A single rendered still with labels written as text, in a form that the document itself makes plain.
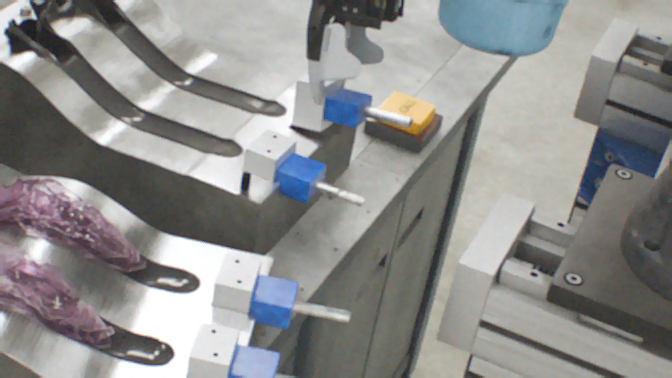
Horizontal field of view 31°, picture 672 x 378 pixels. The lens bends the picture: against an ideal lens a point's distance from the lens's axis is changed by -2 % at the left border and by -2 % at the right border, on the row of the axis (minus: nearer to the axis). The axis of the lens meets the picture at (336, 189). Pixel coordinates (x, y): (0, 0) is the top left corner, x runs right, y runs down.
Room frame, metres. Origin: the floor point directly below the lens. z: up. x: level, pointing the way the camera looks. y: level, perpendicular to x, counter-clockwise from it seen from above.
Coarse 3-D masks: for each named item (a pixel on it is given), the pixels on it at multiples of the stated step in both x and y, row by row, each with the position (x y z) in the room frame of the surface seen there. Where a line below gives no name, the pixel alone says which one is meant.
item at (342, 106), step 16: (304, 80) 1.20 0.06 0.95; (336, 80) 1.22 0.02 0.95; (304, 96) 1.19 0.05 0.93; (336, 96) 1.20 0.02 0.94; (352, 96) 1.20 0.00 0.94; (368, 96) 1.21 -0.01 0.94; (304, 112) 1.19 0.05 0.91; (320, 112) 1.18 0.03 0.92; (336, 112) 1.18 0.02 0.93; (352, 112) 1.18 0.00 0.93; (368, 112) 1.19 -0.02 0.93; (384, 112) 1.19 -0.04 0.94; (320, 128) 1.18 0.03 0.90
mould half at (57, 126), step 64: (128, 0) 1.35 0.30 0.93; (0, 64) 1.14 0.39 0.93; (128, 64) 1.24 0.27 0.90; (192, 64) 1.30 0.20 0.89; (0, 128) 1.14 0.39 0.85; (64, 128) 1.11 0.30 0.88; (128, 128) 1.14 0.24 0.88; (256, 128) 1.18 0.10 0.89; (128, 192) 1.08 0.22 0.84; (192, 192) 1.06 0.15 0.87; (256, 192) 1.05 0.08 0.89; (320, 192) 1.20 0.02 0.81
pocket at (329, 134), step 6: (294, 126) 1.21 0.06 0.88; (330, 126) 1.23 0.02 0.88; (336, 126) 1.22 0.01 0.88; (300, 132) 1.23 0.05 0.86; (306, 132) 1.23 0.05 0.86; (312, 132) 1.24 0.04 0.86; (318, 132) 1.23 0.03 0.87; (324, 132) 1.23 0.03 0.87; (330, 132) 1.23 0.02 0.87; (336, 132) 1.22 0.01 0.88; (318, 138) 1.23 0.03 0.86; (324, 138) 1.23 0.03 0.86; (330, 138) 1.21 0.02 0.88; (324, 144) 1.20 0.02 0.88
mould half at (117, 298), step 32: (96, 192) 0.99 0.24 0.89; (128, 224) 0.98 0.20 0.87; (64, 256) 0.88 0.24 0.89; (160, 256) 0.96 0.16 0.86; (192, 256) 0.97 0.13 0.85; (256, 256) 0.99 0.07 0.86; (96, 288) 0.87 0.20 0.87; (128, 288) 0.89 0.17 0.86; (0, 320) 0.77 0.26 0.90; (32, 320) 0.79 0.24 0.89; (128, 320) 0.85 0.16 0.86; (160, 320) 0.86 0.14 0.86; (192, 320) 0.87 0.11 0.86; (224, 320) 0.88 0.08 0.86; (0, 352) 0.74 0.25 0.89; (32, 352) 0.75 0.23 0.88; (64, 352) 0.78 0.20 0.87; (96, 352) 0.80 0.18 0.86
